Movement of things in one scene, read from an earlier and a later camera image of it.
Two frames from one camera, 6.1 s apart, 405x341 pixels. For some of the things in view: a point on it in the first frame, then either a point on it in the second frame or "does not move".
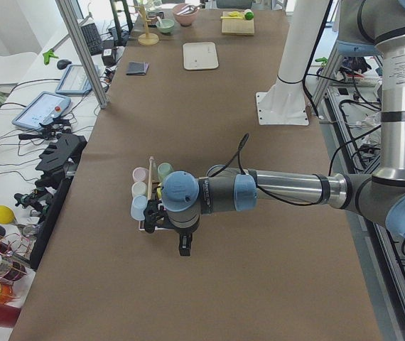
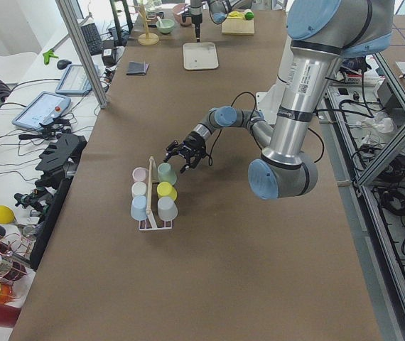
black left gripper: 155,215 to 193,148
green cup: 163,169 does not move
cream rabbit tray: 200,55 does not move
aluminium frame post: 65,8 does not move
